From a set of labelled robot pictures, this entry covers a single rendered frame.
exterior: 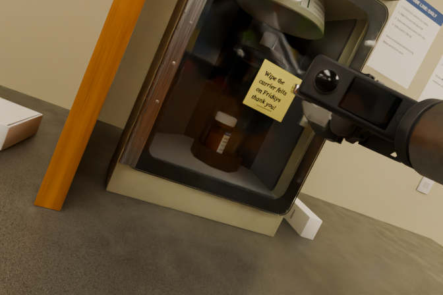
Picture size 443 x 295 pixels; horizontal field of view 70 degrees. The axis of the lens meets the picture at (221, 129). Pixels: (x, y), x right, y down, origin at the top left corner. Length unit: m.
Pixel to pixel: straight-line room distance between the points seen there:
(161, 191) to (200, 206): 0.07
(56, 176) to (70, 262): 0.11
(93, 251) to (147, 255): 0.06
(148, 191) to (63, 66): 0.49
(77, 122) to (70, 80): 0.53
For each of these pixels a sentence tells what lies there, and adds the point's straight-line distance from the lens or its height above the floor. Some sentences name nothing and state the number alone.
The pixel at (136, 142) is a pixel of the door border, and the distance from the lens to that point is 0.48.
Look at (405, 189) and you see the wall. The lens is 1.49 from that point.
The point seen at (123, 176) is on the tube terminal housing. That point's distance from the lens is 0.52.
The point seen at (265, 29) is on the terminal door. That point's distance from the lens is 0.50.
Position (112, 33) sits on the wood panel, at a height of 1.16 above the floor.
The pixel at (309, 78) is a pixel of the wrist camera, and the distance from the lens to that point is 0.34.
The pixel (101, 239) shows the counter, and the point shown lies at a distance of 0.42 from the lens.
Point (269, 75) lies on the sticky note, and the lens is 0.51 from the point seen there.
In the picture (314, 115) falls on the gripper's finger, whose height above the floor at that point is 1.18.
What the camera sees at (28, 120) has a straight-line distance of 0.60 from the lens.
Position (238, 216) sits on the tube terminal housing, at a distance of 0.59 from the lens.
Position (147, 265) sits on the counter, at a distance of 0.40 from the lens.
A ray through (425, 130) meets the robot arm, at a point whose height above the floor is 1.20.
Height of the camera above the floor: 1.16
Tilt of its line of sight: 7 degrees down
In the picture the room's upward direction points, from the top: 25 degrees clockwise
